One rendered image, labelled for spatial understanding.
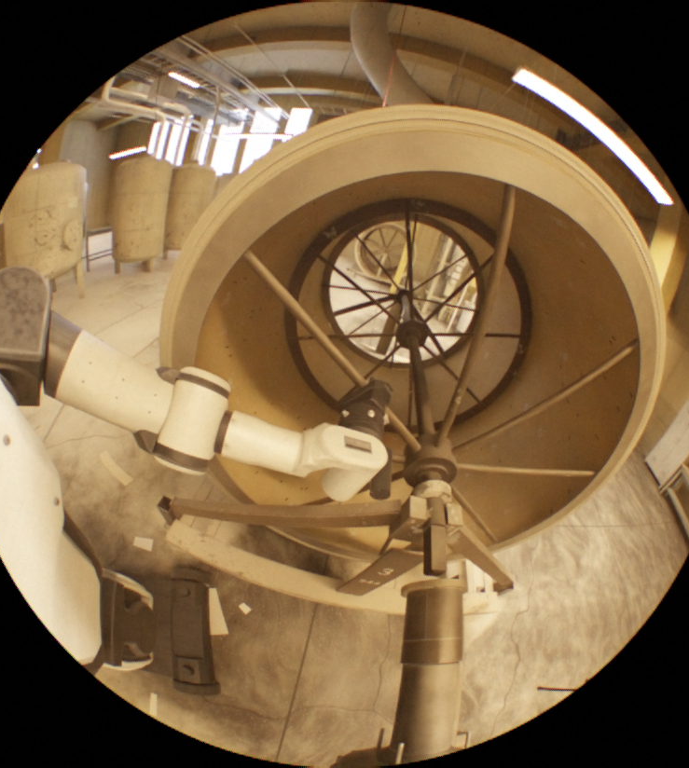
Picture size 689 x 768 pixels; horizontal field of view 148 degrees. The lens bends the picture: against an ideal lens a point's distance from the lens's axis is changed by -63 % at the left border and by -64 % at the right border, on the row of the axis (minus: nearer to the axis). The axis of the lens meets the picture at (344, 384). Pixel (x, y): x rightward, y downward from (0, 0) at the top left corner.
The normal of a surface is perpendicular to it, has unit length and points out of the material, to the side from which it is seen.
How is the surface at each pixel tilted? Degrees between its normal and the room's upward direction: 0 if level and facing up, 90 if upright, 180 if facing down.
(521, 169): 90
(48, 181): 90
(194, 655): 0
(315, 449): 41
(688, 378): 90
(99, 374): 59
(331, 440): 11
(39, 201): 90
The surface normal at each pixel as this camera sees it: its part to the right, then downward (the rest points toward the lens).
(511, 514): -0.74, -0.63
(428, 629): -0.40, -0.80
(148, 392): 0.84, 0.00
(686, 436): -0.95, -0.30
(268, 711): 0.26, -0.79
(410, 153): -0.16, 0.53
